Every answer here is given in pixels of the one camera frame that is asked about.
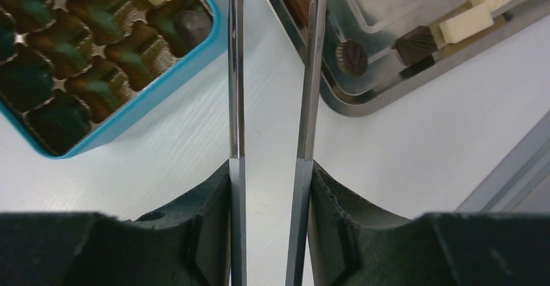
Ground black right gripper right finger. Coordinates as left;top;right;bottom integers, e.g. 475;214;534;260
308;164;549;285

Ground teal chocolate box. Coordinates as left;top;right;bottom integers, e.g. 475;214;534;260
1;0;226;159

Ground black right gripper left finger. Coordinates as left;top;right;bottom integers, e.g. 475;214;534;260
1;163;230;285

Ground steel tray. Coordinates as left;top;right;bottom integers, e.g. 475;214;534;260
253;0;550;118

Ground steel serving tongs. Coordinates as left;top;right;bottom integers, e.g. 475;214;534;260
228;0;327;285

